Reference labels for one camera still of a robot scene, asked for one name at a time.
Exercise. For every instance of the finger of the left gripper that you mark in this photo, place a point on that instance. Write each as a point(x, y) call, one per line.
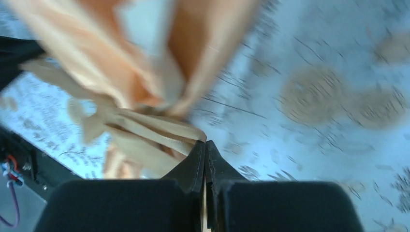
point(13, 52)

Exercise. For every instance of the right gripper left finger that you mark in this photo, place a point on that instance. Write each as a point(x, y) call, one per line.
point(172, 203)

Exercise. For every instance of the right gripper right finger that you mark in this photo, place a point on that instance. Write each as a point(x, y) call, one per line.
point(235, 204)

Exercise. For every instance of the floral table cloth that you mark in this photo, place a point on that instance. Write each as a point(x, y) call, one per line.
point(317, 90)

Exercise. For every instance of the tan ribbon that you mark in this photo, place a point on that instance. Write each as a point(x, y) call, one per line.
point(141, 145)

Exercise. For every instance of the beige orange wrapping paper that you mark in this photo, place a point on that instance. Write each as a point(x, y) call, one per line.
point(163, 54)

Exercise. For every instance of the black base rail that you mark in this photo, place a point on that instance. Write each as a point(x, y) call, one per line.
point(30, 167)

